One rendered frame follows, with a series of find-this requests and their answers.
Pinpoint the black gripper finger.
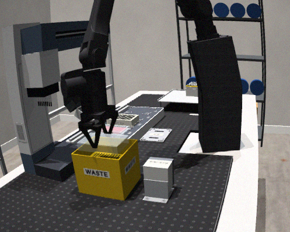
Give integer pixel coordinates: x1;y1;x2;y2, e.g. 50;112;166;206
78;124;102;149
99;113;118;134

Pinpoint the white well plate with pink wells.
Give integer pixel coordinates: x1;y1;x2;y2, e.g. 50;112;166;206
105;124;130;135

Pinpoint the yellow waste bin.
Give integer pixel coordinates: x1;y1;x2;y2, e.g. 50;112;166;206
71;139;141;201

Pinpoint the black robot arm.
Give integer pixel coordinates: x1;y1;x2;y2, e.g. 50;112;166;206
60;0;219;113

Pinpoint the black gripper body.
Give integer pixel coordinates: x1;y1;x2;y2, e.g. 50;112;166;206
78;90;118;126

